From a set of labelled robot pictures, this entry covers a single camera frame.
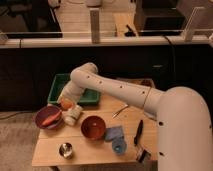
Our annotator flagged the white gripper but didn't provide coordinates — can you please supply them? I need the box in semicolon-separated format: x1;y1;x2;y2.
57;81;82;103

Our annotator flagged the orange carrot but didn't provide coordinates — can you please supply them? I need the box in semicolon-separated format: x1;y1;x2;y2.
42;113;61;126

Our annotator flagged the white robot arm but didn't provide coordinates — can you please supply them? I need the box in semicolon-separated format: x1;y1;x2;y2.
59;62;213;171

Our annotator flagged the orange bowl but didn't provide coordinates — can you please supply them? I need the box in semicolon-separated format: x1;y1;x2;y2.
81;116;106;140

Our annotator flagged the small metal cup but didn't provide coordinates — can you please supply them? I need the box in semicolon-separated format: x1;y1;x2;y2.
59;143;73;159

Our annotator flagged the dark grape bunch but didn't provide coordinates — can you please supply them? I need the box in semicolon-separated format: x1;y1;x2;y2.
141;79;155;88

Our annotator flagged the blue cloth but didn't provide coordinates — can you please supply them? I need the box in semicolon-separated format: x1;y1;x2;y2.
105;126;124;141

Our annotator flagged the black tool on desk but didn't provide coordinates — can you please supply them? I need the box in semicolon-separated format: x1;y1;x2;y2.
124;25;136;37

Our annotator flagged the purple bowl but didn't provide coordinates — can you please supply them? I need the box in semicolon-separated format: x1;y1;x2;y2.
34;106;63;130

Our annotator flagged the white angled bracket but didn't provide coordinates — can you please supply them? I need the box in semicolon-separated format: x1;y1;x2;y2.
182;7;205;42

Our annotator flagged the green plastic tray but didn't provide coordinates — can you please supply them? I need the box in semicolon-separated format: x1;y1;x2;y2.
47;73;100;106

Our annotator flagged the white paper cup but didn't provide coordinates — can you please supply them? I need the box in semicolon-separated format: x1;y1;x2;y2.
63;105;83;126

